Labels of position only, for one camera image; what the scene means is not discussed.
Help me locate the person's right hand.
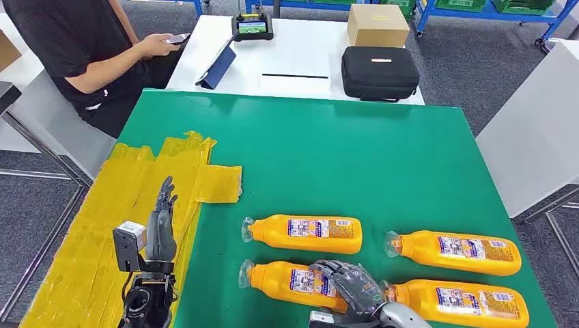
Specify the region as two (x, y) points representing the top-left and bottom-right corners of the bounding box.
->
(135, 33), (182, 59)

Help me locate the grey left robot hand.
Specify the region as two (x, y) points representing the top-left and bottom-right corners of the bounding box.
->
(145, 175), (179, 264)

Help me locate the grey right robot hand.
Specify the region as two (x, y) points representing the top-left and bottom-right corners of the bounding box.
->
(309, 260), (388, 318)

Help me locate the orange bottle with clear cap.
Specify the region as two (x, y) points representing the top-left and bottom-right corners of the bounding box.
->
(238, 259), (350, 314)
(240, 214), (363, 256)
(380, 279), (530, 328)
(384, 230), (523, 277)

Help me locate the yellow tape patch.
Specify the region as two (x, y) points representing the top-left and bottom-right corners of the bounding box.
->
(20, 131), (243, 328)

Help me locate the tablet with blue cover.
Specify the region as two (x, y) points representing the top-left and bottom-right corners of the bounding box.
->
(195, 31), (238, 90)

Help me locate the person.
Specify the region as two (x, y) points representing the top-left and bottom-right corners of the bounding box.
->
(0, 0), (191, 139)

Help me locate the black remote controller with screen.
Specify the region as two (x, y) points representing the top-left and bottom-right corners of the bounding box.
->
(231, 0), (274, 42)

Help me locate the thin black strip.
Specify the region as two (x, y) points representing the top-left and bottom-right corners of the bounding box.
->
(262, 73), (329, 80)

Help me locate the blue metal shelf rack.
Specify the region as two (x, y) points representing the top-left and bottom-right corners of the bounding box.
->
(193, 0), (417, 23)
(414, 0), (579, 49)

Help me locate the brown cardboard piece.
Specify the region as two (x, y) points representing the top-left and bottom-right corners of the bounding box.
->
(0, 29), (22, 73)

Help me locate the black board edge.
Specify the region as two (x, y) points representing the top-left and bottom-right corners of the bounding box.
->
(0, 81), (22, 116)

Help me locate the black zippered carry case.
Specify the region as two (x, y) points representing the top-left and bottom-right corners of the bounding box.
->
(341, 45), (420, 103)

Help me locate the brown cardboard box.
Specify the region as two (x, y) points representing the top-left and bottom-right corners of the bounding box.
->
(347, 3), (411, 49)

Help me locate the white side table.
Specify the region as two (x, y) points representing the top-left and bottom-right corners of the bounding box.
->
(475, 40), (579, 277)

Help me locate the green plastic crate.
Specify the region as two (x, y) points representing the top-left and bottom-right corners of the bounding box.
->
(379, 0), (416, 21)
(434, 0), (488, 13)
(490, 0), (556, 14)

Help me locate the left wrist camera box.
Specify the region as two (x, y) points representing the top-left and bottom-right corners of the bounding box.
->
(112, 221), (148, 273)

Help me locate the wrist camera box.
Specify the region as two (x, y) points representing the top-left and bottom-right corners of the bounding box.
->
(309, 310), (358, 328)
(112, 221), (148, 273)

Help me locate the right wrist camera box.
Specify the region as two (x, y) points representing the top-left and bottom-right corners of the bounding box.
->
(309, 310), (358, 328)

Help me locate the metal table frame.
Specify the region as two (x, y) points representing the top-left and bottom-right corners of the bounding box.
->
(0, 111), (91, 323)

